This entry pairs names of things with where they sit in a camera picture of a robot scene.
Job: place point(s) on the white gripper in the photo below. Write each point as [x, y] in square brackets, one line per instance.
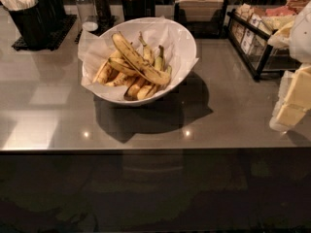
[302, 38]

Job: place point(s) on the greenish right banana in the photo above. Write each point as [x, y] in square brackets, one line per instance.
[159, 61]

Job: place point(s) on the upright banana with stem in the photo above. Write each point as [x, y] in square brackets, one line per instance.
[148, 53]

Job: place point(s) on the bottom front banana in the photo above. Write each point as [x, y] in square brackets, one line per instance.
[139, 88]

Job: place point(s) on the white bowl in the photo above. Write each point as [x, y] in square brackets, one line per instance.
[186, 46]

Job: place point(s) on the bottom left banana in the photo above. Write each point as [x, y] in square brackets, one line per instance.
[122, 79]

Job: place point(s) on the middle short banana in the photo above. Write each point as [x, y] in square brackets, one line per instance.
[122, 66]

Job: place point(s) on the black napkin holder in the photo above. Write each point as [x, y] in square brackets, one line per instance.
[202, 18]

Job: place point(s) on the white paper liner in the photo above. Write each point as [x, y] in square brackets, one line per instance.
[171, 36]

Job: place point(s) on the black cup with stir sticks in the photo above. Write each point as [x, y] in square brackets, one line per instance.
[138, 8]

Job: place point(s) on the small black tray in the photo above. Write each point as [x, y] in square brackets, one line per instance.
[102, 27]

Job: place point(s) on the dark pepper shaker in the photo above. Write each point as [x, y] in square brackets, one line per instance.
[103, 9]

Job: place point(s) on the clear salt shaker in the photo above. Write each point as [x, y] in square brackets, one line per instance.
[86, 13]

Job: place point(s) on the black rubber mat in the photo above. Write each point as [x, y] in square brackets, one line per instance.
[55, 39]

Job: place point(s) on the black cup with white cutlery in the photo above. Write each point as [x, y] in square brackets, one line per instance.
[26, 16]

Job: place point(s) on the black wire condiment rack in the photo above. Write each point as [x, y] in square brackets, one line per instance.
[260, 36]

